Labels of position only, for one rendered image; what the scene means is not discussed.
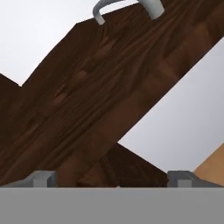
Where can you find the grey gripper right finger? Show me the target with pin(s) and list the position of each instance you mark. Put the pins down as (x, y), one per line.
(183, 179)

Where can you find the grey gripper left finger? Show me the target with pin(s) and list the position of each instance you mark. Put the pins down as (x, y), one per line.
(40, 178)

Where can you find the dark wood cabinet body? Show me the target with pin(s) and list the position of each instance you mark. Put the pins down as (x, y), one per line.
(125, 169)

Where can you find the dark wood cabinet door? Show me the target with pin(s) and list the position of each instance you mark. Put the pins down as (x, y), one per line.
(96, 96)

